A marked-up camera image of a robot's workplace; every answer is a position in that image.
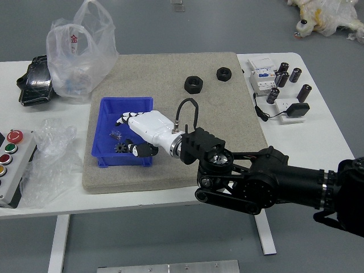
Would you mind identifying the black adapter cord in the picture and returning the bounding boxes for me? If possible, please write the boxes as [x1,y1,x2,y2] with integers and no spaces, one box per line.
[252,91,288,123]

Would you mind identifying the white plush toy in plastic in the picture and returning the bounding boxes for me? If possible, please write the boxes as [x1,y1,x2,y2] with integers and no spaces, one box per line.
[286,0,364,44]

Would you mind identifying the silver metal plate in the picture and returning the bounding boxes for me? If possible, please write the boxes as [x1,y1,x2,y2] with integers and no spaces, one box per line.
[97,259,241,273]

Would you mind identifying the big black hex nut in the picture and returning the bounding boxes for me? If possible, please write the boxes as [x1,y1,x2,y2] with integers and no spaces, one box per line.
[184,76,204,94]

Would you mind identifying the black power adapter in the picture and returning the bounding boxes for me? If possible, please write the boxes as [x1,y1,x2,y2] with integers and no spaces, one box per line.
[285,102,311,118]

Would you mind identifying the white power socket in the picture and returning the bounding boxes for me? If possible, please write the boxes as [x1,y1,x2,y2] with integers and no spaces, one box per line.
[274,98,306,125]

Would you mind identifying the white table leg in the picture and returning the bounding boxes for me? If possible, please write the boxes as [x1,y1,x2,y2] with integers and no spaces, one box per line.
[254,212,278,256]
[47,214,71,273]

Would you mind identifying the metal floor socket cover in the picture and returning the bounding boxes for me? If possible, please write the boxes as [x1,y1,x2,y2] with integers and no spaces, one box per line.
[169,0,187,13]

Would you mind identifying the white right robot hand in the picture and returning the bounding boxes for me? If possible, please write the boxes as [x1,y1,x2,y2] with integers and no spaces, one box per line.
[114,110,175,159]

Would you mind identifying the black plastic tray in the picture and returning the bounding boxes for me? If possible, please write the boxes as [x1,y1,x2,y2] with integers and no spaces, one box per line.
[16,55,56,107]

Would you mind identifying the red emergency stop button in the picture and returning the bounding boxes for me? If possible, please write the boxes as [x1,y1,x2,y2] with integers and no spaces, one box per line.
[6,130,24,144]

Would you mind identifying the grey control button box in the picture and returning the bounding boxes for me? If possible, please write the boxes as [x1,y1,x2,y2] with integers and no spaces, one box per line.
[0,129,38,210]

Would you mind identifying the grey-brown foam mat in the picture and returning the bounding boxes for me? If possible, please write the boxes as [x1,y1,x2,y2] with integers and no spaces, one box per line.
[81,51,270,195]

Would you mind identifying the small black hex nut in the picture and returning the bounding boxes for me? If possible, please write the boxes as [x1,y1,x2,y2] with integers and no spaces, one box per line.
[216,67,234,82]

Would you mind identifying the white circuit breaker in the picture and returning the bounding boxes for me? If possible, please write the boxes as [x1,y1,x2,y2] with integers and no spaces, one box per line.
[246,56,280,96]

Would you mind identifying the blue plastic box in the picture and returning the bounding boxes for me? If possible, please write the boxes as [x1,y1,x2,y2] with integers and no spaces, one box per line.
[90,96,155,168]

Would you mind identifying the white translucent plastic bag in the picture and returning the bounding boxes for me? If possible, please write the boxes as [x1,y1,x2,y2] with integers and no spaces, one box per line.
[45,0,119,104]

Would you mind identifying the clear bubble wrap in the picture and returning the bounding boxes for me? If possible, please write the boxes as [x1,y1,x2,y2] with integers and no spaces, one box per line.
[19,118,84,210]

